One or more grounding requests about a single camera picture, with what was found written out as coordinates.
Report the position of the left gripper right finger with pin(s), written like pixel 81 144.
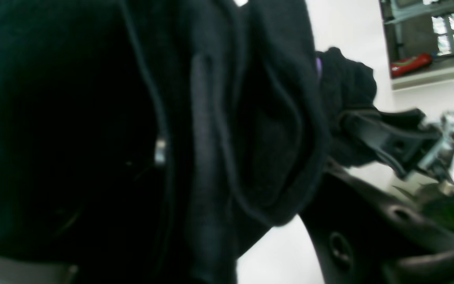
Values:
pixel 362 235

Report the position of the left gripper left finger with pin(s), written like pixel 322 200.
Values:
pixel 22 272

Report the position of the black T-shirt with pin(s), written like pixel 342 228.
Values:
pixel 154 141

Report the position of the red object on shelf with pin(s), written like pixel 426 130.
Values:
pixel 411 64

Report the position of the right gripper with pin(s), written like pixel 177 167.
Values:
pixel 382 133

